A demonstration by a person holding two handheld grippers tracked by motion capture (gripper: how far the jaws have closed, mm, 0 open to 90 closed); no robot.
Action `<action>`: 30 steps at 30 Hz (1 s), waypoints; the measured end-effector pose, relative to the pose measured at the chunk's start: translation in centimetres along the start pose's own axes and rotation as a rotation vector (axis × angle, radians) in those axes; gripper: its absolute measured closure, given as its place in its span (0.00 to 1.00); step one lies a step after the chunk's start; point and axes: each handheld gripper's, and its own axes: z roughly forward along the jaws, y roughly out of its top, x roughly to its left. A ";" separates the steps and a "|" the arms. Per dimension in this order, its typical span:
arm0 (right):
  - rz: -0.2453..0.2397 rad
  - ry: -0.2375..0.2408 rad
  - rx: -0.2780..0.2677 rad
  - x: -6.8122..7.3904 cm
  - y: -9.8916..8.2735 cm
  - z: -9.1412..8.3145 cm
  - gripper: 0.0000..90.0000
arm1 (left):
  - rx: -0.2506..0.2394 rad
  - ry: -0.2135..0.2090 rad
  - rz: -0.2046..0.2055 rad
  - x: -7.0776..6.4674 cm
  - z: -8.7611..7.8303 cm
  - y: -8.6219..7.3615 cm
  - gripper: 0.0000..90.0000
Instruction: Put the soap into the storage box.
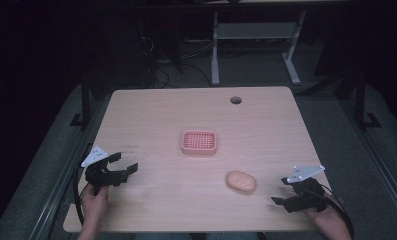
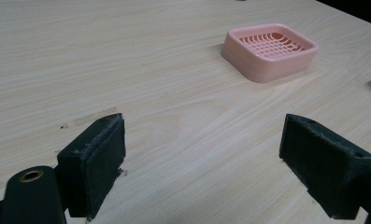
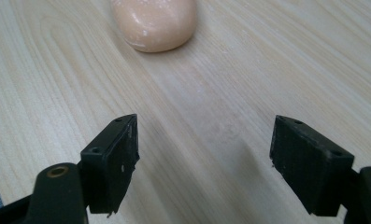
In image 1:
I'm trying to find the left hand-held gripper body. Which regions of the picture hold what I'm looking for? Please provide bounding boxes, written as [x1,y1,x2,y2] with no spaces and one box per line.
[80,145,130,197]

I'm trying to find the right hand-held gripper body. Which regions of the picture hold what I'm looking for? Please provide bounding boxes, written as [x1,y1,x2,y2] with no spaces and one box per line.
[283,164,329,214]

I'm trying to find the orange soap bar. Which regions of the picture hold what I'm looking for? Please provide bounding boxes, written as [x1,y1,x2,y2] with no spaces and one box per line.
[225,170,258,194]

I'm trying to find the pink slotted soap dish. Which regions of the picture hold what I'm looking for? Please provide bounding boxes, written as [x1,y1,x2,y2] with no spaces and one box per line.
[180,129,218,156]

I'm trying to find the person's left hand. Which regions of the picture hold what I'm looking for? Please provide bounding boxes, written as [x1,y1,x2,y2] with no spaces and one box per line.
[80,185,111,232]

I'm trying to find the person's right hand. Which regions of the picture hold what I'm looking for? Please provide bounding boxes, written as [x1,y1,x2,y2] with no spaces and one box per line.
[303,195,353,235]

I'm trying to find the black metal stand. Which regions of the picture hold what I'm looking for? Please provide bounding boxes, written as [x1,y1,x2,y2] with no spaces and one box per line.
[353,70,383,131]
[69,75,92,131]

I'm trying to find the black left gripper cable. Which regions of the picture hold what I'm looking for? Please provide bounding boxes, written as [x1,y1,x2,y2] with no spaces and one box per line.
[71,143,94,226]

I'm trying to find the grey metal floor rail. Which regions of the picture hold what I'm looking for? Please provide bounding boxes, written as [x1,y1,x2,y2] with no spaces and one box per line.
[27,99,104,240]
[338,99,397,218]

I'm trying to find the tangle of floor cables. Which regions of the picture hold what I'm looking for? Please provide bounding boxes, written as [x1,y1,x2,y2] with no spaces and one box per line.
[138,32,214,90]

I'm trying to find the white metal desk frame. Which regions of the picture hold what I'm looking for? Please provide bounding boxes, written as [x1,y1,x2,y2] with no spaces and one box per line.
[210,9,308,87]

